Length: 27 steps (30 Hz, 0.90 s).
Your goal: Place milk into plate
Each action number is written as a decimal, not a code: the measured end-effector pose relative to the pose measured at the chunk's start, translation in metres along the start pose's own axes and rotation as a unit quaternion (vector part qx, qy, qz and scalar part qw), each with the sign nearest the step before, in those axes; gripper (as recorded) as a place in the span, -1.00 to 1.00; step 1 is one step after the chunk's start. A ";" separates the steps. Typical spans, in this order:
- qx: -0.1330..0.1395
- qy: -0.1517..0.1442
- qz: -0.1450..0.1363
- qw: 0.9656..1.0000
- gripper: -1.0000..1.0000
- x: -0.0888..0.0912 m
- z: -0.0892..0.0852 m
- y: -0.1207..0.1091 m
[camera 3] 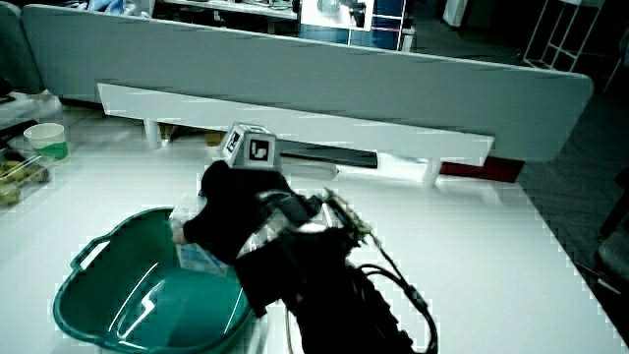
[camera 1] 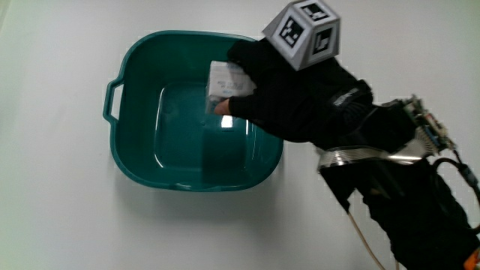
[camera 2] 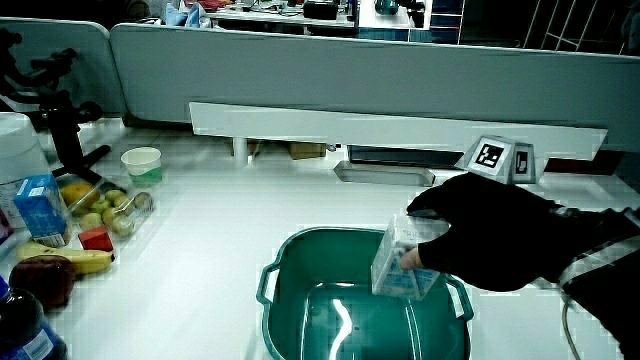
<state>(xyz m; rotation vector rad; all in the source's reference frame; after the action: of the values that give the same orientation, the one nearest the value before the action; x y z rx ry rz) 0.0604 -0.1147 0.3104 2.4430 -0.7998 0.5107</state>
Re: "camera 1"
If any wrist circuit board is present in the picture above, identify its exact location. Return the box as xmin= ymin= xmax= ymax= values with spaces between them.
xmin=401 ymin=94 xmax=458 ymax=157

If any black cable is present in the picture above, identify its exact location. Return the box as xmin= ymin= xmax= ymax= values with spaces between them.
xmin=430 ymin=148 xmax=480 ymax=208

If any beige cable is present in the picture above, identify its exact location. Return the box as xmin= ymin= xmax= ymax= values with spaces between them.
xmin=346 ymin=211 xmax=387 ymax=270

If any person's right forearm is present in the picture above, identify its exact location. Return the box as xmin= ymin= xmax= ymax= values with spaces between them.
xmin=316 ymin=100 xmax=480 ymax=270

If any white milk carton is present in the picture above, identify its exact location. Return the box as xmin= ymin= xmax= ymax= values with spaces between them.
xmin=204 ymin=60 xmax=257 ymax=115

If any green plastic basin plate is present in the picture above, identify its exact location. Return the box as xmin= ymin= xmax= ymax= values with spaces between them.
xmin=102 ymin=30 xmax=284 ymax=193

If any person's right hand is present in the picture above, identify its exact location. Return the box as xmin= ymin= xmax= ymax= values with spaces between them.
xmin=214 ymin=0 xmax=377 ymax=150

